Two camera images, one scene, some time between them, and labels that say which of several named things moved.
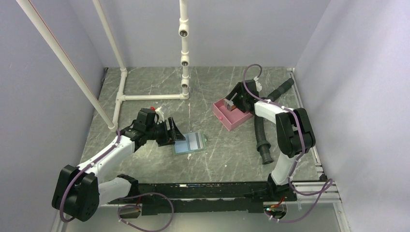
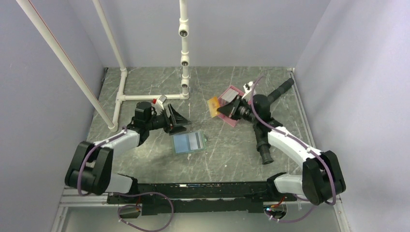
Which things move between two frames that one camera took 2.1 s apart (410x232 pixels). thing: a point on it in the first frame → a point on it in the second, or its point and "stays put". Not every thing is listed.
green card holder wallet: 195,141 stays put
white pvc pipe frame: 183,33 stays put
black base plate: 233,197 stays put
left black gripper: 166,140 → 177,119
